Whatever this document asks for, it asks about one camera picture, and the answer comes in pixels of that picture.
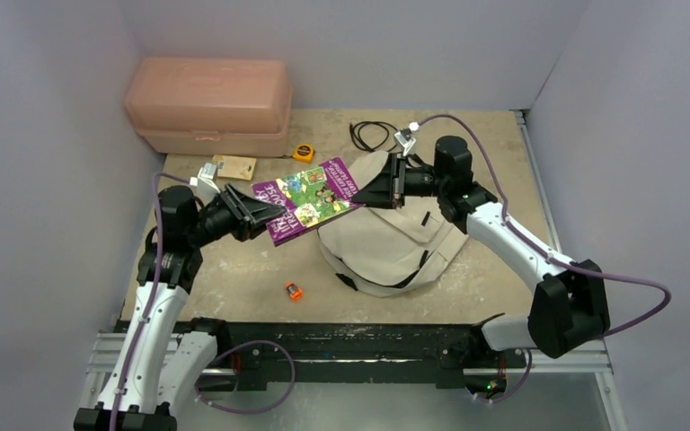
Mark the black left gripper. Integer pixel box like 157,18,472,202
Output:
187,183,285,247

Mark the beige canvas backpack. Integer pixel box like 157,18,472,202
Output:
316,149,471,299

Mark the purple paperback book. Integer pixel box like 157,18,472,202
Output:
252,157,360,246

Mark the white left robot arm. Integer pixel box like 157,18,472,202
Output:
73,164,296,430

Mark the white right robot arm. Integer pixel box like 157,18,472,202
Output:
432,136,610,365

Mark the tan paper card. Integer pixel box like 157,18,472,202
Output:
212,155,257,180

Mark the yellow tape measure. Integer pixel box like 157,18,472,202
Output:
292,144,315,164

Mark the orange pencil sharpener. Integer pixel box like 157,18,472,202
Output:
285,282,304,302

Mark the pink plastic storage box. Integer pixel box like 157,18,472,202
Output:
124,57,293,157

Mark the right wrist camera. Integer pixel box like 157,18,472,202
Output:
394,121,420,157

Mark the black coiled cable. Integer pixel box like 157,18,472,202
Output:
349,121,400,154

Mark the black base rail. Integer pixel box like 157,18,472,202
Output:
89,320,611,394

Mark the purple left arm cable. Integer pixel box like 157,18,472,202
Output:
108,172,297,431

